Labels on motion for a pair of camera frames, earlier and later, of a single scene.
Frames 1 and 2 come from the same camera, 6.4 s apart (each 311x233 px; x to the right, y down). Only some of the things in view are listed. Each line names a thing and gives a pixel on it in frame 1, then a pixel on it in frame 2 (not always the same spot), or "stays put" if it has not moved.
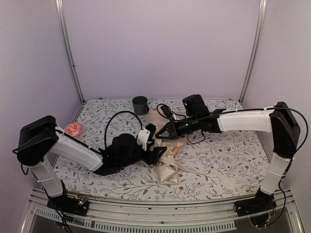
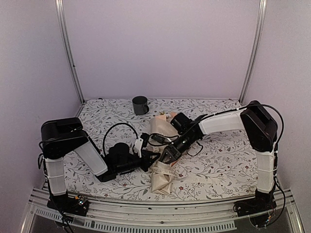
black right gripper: (172, 130) -> (166, 151)
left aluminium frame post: (63, 30) stays put
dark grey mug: (140, 105) stays put
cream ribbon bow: (171, 158) -> (162, 174)
